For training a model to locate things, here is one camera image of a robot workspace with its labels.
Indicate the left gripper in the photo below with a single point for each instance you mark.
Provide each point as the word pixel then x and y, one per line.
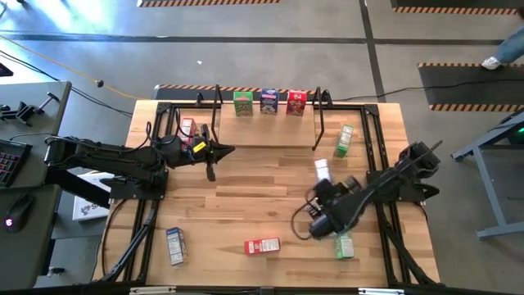
pixel 200 157

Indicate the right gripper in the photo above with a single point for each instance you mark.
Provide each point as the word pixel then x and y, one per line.
pixel 335 192

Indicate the blue Frosted Flakes cereal box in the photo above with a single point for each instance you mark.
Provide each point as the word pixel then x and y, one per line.
pixel 269 102
pixel 322 169
pixel 176 246

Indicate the red Froot Loops cereal box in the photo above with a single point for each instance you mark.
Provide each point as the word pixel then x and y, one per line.
pixel 296 104
pixel 262 246
pixel 187 127

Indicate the green Apple Jacks cereal box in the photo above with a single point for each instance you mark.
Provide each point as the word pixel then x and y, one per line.
pixel 243 104
pixel 344 141
pixel 344 248

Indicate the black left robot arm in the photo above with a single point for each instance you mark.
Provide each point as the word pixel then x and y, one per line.
pixel 102 157

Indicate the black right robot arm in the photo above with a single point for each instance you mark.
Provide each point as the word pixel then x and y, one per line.
pixel 368 196

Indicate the yellow tag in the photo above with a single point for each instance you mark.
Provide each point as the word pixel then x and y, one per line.
pixel 199 147

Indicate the hazard-striped black floor mat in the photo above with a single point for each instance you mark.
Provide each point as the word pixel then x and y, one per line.
pixel 184 95
pixel 450 4
pixel 471 96

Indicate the white printed cardboard box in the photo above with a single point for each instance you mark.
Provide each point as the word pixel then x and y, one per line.
pixel 88 211

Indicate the black desk support beam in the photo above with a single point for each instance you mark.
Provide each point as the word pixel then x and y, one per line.
pixel 73 184

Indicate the grey desk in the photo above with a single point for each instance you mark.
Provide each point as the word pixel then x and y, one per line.
pixel 28 254
pixel 41 135

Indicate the black desk clamp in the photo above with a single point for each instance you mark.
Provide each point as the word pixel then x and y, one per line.
pixel 24 111

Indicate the green-lit device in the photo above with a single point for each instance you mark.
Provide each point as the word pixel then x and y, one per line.
pixel 518 135

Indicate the black keyboard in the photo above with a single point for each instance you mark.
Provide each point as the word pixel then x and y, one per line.
pixel 12 162

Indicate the black computer mouse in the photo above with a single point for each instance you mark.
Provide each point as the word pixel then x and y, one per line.
pixel 18 213

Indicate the black flat object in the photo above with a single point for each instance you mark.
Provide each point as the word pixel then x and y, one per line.
pixel 5 69

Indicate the person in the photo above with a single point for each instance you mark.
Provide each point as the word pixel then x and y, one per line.
pixel 511 47

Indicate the wooden shelf with black frame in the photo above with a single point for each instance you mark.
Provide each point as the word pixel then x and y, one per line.
pixel 266 135

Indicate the black aluminium table frame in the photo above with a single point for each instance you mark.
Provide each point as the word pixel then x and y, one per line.
pixel 164 108

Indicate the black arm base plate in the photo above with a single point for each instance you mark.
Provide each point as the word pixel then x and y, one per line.
pixel 411 196
pixel 123 189

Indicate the silver metal bracket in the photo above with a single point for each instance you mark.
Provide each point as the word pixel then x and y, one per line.
pixel 380 291
pixel 151 291

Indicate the blue-grey metal table frame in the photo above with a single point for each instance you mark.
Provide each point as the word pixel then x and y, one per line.
pixel 492 188

